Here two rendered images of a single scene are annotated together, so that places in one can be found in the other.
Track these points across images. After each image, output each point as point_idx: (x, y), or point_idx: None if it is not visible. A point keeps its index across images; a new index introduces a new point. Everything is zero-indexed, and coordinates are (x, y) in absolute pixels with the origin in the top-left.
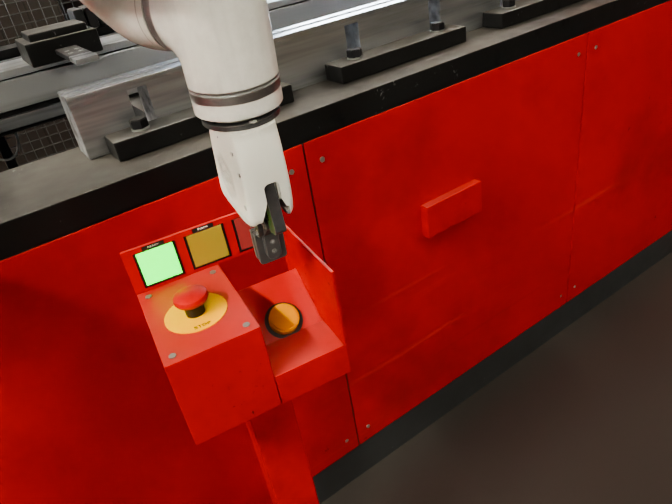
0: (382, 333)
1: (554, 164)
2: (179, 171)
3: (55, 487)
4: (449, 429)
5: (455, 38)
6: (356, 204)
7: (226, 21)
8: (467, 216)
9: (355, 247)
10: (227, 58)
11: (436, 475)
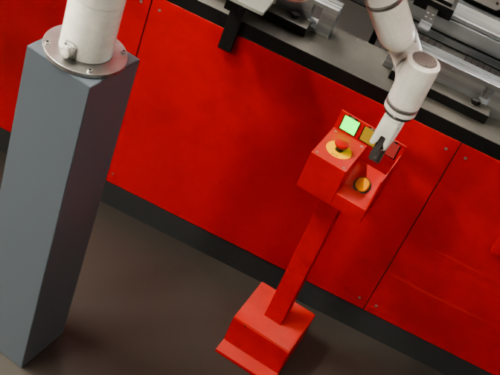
0: (425, 268)
1: None
2: None
3: (247, 158)
4: (413, 368)
5: None
6: (466, 193)
7: (404, 89)
8: None
9: (448, 211)
10: (398, 97)
11: (376, 368)
